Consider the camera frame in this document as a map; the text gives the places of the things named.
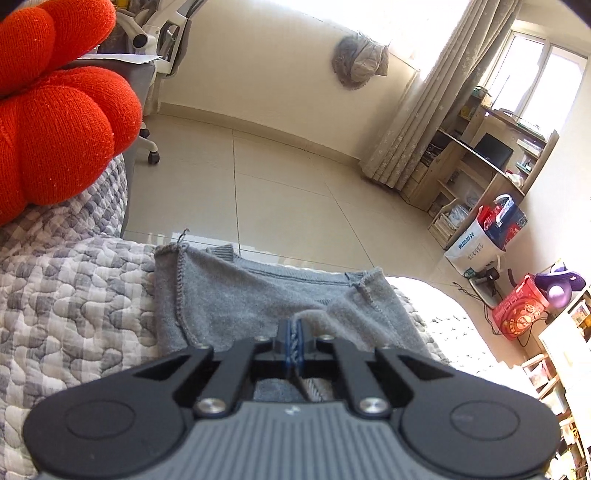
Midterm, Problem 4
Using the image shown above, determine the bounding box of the purple round toy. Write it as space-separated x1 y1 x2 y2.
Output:
534 263 586 309

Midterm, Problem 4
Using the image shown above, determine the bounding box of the grey hat on wall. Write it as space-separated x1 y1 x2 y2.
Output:
331 34 390 90

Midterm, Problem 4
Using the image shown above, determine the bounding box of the grey knit cat sweater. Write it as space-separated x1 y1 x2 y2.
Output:
153 228 433 402

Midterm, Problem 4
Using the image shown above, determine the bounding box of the white office chair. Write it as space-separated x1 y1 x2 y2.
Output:
98 0 209 166

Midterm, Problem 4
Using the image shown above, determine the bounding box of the red plastic basket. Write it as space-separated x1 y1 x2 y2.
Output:
492 275 550 340

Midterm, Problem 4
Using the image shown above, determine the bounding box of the wooden desk shelf unit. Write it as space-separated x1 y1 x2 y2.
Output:
402 87 559 249

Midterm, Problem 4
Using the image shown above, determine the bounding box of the black monitor on desk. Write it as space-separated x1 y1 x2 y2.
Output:
474 133 514 170

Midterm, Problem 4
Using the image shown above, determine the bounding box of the red knitted knot cushion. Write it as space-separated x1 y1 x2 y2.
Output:
1 1 142 223

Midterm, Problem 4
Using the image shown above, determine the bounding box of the white paper shopping bag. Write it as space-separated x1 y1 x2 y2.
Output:
445 220 505 278

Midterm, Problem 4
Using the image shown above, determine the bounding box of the beige patterned curtain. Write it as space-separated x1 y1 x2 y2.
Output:
360 1 521 190

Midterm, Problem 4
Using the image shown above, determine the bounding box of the grey white quilted blanket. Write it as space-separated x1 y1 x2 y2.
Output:
0 154 569 480

